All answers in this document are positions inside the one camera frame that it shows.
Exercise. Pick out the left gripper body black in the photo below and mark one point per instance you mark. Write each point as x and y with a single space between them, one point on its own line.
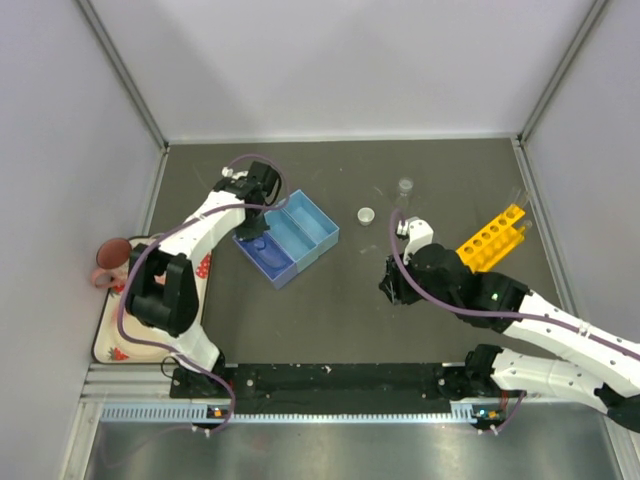
254 226

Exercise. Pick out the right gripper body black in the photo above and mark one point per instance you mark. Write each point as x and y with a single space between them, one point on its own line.
401 289

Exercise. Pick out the yellow test tube rack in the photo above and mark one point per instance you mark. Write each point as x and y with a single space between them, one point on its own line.
493 242

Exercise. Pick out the three-compartment blue organizer box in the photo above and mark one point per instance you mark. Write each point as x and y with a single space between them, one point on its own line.
302 230

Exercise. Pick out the blue safety glasses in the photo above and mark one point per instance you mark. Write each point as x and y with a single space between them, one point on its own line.
269 255

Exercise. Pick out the small white plastic cup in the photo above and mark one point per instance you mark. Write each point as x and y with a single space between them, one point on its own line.
365 216

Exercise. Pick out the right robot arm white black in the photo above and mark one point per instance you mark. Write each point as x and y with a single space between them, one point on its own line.
589 365

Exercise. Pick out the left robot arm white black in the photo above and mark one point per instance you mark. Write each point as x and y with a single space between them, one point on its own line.
161 303

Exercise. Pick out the bent clear glass tube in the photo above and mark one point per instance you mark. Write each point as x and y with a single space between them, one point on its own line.
375 253

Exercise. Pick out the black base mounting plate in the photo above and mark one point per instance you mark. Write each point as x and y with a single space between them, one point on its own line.
337 388

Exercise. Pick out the pink patterned mug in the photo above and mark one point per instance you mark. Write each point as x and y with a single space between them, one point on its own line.
112 260

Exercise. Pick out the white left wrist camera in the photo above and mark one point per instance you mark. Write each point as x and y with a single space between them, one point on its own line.
230 175

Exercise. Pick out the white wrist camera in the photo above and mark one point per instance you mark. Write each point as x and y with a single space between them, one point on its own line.
417 232
230 175

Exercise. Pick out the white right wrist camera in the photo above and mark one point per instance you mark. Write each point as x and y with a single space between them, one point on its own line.
417 232

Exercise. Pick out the grey slotted cable duct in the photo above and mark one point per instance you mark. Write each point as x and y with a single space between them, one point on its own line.
208 414

